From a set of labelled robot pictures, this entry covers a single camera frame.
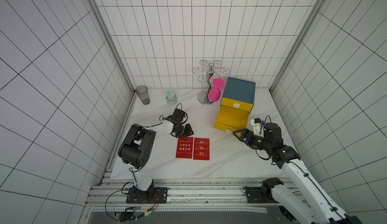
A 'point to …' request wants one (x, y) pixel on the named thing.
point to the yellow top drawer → (237, 104)
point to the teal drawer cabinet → (240, 90)
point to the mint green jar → (171, 98)
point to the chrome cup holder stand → (203, 96)
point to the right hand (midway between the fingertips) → (236, 132)
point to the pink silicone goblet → (214, 93)
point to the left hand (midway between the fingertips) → (189, 135)
